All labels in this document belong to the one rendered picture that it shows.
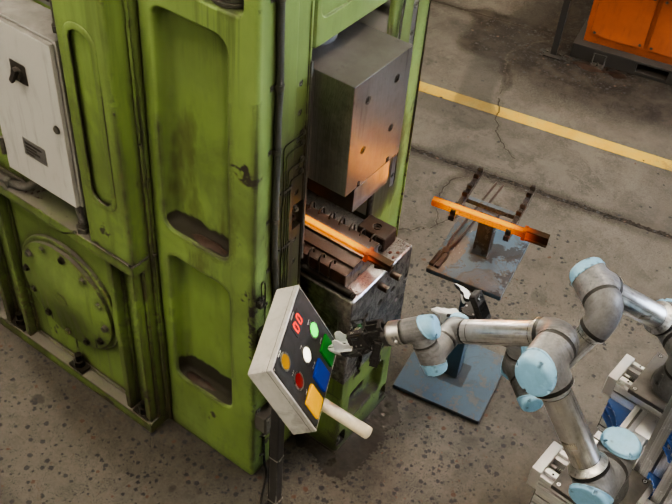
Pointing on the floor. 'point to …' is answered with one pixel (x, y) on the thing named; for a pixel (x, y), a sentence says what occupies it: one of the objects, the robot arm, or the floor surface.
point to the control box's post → (276, 456)
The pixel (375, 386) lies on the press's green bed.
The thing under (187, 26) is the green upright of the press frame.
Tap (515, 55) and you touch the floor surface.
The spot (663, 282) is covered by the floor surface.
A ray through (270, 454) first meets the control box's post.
